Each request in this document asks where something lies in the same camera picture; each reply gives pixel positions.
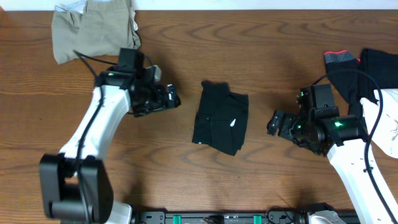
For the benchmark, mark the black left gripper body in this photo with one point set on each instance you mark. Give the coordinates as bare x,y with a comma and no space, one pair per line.
168,98

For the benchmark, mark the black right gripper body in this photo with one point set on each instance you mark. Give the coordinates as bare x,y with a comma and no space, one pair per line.
296,129

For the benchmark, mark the black polo shirt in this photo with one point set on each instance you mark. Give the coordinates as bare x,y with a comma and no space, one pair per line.
222,118

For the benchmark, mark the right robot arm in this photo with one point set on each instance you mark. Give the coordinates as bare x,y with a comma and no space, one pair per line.
349,151

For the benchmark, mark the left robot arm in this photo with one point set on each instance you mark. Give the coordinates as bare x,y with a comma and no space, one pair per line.
74,183

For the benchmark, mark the black garment with red trim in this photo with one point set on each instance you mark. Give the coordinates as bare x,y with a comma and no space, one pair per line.
355,78

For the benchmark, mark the white printed t-shirt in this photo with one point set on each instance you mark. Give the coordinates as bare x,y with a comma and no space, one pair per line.
385,136

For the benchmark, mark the folded khaki pants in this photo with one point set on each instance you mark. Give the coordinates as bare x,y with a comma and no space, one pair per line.
93,28

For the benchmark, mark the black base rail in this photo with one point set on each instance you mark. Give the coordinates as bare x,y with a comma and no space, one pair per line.
314,213

